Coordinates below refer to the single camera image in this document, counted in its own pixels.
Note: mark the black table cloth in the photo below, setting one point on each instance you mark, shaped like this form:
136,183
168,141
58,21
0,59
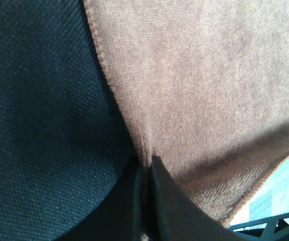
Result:
63,141

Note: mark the metal frame under table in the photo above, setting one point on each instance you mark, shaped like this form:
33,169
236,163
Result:
270,228

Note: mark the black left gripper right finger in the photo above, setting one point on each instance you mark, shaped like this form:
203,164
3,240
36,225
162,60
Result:
172,215

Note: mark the brown towel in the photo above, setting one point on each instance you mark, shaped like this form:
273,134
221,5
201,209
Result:
204,85

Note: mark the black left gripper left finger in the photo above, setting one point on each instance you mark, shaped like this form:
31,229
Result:
119,215

